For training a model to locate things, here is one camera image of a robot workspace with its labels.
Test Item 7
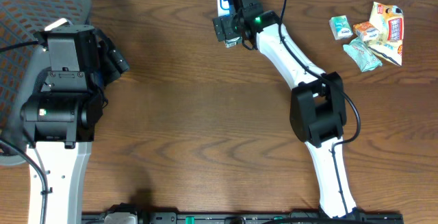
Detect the dark green balm box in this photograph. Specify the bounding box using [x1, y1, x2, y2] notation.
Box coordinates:
[224, 37, 242, 48]

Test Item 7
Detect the small teal snack box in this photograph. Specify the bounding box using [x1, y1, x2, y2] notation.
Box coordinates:
[329, 15, 353, 40]

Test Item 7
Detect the small orange snack box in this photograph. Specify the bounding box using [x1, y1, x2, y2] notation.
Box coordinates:
[353, 21, 380, 42]

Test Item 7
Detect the teal snack pack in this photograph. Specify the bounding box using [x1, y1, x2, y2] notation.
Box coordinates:
[343, 37, 383, 72]

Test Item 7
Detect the yellow snack chip bag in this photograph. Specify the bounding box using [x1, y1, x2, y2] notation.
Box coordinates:
[367, 2, 404, 66]

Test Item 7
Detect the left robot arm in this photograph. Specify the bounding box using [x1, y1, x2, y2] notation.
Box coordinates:
[18, 18, 129, 223]

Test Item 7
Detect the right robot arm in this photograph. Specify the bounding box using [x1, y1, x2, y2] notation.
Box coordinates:
[213, 0, 357, 219]

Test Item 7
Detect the dark grey plastic basket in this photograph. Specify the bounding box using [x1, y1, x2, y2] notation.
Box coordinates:
[1, 0, 92, 151]

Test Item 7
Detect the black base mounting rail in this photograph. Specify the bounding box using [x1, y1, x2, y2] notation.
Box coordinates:
[81, 211, 404, 224]

